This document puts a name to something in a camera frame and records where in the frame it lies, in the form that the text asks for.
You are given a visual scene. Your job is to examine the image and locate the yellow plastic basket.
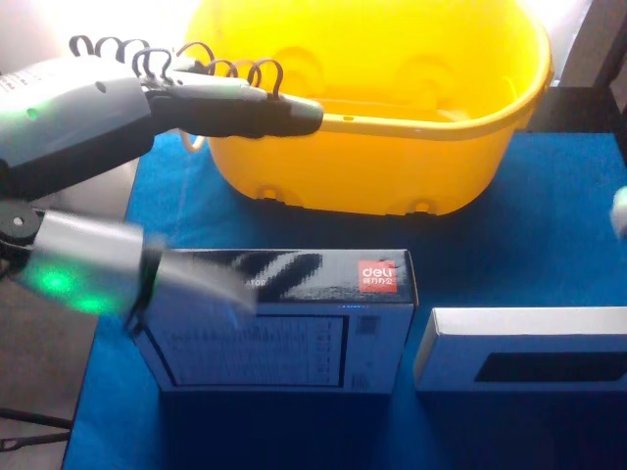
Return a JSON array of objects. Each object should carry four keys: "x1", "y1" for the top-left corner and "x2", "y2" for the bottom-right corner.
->
[{"x1": 183, "y1": 0, "x2": 555, "y2": 217}]

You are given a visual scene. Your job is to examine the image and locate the black cable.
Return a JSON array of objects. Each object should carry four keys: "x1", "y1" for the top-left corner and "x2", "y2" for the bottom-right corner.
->
[
  {"x1": 0, "y1": 405, "x2": 74, "y2": 431},
  {"x1": 0, "y1": 430, "x2": 72, "y2": 452}
]

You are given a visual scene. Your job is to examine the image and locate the black furniture frame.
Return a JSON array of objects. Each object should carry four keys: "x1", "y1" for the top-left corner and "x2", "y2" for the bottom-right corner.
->
[{"x1": 528, "y1": 0, "x2": 627, "y2": 136}]

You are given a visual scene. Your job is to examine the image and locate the blue table cloth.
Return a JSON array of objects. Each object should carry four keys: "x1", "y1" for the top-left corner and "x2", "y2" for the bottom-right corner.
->
[{"x1": 61, "y1": 130, "x2": 627, "y2": 470}]

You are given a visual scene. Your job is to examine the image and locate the blue Deli cardboard box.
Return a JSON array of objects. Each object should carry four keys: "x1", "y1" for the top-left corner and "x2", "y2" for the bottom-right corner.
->
[{"x1": 129, "y1": 248, "x2": 418, "y2": 396}]

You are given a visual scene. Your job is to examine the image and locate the white and black box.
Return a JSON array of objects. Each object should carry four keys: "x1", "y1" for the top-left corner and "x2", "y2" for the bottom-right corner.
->
[{"x1": 413, "y1": 305, "x2": 627, "y2": 393}]

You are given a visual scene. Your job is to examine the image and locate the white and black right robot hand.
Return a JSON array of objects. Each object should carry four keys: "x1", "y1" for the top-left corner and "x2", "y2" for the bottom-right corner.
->
[{"x1": 611, "y1": 187, "x2": 627, "y2": 234}]

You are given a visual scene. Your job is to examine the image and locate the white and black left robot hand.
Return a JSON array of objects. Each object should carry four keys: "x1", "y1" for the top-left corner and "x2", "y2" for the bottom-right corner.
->
[{"x1": 0, "y1": 34, "x2": 325, "y2": 319}]

